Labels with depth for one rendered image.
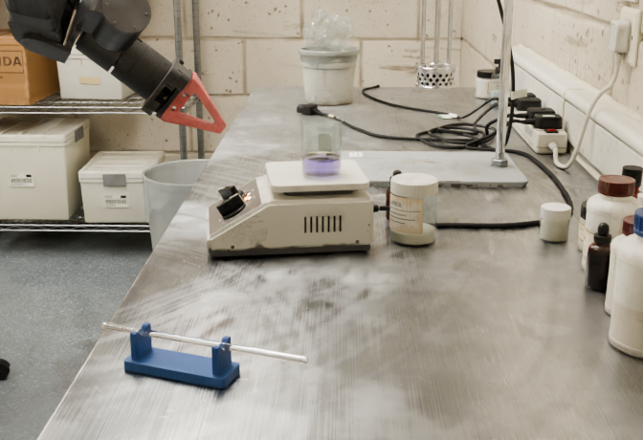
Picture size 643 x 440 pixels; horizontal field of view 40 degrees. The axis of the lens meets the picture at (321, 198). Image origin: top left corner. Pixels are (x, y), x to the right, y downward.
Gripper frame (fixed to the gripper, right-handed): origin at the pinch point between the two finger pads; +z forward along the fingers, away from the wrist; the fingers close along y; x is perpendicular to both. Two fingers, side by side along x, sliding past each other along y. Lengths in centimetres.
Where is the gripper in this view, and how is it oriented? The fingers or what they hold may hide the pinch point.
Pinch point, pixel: (218, 125)
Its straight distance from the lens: 113.6
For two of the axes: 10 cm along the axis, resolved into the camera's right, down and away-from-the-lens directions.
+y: -1.2, -2.9, 9.5
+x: -6.3, 7.6, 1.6
